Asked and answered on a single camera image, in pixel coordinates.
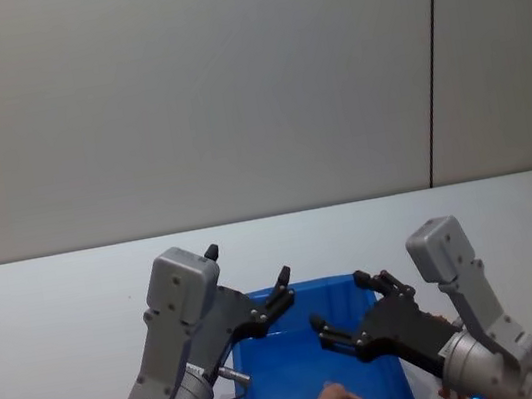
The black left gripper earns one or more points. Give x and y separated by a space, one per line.
225 322

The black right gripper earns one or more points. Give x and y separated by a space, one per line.
397 325

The blue plastic bin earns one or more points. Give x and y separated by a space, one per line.
284 379

